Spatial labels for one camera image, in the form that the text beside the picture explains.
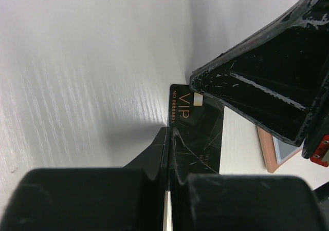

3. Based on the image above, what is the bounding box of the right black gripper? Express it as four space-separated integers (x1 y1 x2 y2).
190 0 328 167

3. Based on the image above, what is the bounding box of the black credit card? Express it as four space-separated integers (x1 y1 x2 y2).
168 84 224 178

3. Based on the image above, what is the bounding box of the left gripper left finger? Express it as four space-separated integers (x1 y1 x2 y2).
1 127 169 230

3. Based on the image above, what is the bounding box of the brown leather card holder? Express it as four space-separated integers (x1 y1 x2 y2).
257 127 304 174

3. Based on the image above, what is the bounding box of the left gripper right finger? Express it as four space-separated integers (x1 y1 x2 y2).
170 129 328 230

